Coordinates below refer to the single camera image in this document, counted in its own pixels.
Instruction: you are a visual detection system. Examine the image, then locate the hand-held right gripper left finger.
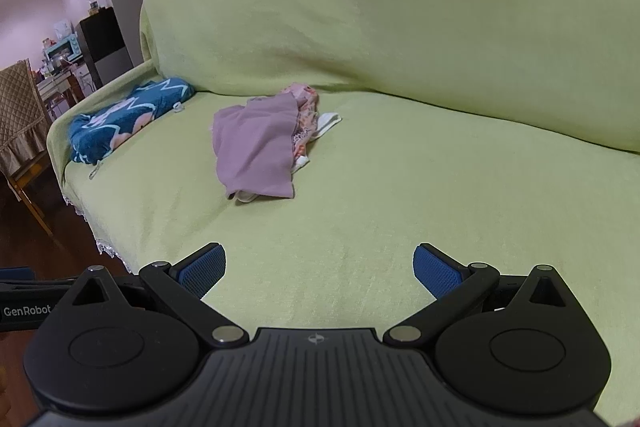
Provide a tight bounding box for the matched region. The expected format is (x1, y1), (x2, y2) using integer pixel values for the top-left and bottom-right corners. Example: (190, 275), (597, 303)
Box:
(65, 243), (251, 349)

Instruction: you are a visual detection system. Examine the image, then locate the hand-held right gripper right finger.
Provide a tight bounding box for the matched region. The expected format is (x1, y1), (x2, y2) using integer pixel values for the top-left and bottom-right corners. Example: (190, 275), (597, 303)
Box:
(382, 243), (571, 349)

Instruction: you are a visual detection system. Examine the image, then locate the purple garment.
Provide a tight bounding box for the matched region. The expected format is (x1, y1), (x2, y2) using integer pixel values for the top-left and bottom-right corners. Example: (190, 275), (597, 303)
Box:
(212, 93), (301, 200)

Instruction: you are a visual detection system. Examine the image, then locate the blue floral blanket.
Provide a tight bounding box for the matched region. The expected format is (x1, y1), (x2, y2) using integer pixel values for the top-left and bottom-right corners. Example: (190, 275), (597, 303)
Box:
(67, 78), (196, 168)

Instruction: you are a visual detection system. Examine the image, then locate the white garment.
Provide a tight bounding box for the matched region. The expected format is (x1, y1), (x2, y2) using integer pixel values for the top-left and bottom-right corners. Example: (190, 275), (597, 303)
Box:
(290, 111), (343, 172)

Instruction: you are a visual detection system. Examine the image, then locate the pink floral garment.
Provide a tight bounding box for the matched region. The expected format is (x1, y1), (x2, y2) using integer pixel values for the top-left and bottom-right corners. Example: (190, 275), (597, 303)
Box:
(280, 82), (321, 158)

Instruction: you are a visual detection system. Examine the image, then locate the chair with quilted brown cover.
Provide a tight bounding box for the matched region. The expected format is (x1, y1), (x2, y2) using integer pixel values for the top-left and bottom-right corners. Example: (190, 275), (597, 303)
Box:
(0, 59), (56, 238)

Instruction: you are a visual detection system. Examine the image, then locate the white side table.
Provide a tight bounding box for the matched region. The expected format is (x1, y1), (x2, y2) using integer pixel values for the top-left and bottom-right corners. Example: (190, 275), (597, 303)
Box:
(36, 67), (96, 110)

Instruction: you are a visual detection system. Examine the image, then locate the green covered sofa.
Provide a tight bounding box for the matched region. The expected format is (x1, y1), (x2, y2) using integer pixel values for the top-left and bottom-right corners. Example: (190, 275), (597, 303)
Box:
(47, 0), (640, 427)

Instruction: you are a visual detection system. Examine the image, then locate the teal toaster oven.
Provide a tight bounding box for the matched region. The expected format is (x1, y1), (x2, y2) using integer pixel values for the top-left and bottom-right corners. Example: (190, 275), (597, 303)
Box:
(42, 36), (83, 65)

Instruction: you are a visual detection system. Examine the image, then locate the black refrigerator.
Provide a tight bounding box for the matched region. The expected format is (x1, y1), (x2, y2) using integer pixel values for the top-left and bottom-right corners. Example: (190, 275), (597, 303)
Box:
(75, 7), (133, 88)

